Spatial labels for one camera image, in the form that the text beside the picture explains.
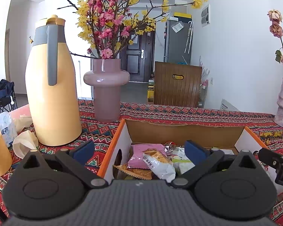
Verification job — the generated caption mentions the pink snack packet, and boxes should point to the pink snack packet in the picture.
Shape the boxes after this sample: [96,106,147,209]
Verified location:
[127,143,165,169]

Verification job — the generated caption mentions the long green white bar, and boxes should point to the long green white bar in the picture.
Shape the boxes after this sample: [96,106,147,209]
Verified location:
[170,147,195,175]

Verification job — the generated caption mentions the red silver snack bag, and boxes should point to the red silver snack bag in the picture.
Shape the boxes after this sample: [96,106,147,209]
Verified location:
[164,141,178,156]

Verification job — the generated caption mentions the orange cracker packet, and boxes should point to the orange cracker packet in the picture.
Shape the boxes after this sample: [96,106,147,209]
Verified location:
[113,164,152,180]

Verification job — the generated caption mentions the fallen yellow petals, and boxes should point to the fallen yellow petals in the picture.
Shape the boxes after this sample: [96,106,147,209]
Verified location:
[259,131,283,146]

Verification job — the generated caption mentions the beige paper cone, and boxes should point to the beige paper cone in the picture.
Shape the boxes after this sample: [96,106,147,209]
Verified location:
[12,130,39,159]

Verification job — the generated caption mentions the pumpkin oat cracker packet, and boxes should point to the pumpkin oat cracker packet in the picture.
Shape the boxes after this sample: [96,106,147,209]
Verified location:
[144,150,176,183]

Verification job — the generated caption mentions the wet wipes pack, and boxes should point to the wet wipes pack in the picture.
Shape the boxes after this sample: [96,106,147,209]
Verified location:
[0,112,18,148]

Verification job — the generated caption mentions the black bag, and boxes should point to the black bag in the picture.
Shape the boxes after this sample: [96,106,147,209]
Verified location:
[0,79,18,113]

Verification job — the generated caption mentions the yellow thermos jug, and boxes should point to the yellow thermos jug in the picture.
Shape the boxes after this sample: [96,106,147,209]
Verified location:
[25,15,82,146]

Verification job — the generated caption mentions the red cardboard snack box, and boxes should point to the red cardboard snack box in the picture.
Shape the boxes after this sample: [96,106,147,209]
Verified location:
[98,119,267,183]

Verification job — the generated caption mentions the wooden chair back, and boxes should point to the wooden chair back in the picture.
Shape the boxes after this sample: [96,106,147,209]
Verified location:
[154,61,202,107]

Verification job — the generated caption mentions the dried pink roses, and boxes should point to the dried pink roses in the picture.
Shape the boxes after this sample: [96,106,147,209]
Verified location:
[267,9,283,65]

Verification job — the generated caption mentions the grey refrigerator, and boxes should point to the grey refrigerator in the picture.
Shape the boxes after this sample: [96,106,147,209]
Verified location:
[164,18,194,65]

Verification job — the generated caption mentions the dark brown entry door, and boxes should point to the dark brown entry door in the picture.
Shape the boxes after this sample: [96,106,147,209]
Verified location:
[120,31,155,82]

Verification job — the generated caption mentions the pink yellow blossom branches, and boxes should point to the pink yellow blossom branches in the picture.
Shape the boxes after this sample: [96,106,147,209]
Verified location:
[29,0,210,60]

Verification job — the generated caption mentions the pink ring glass vase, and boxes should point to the pink ring glass vase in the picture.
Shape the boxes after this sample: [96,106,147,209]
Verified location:
[83,59,130,122]

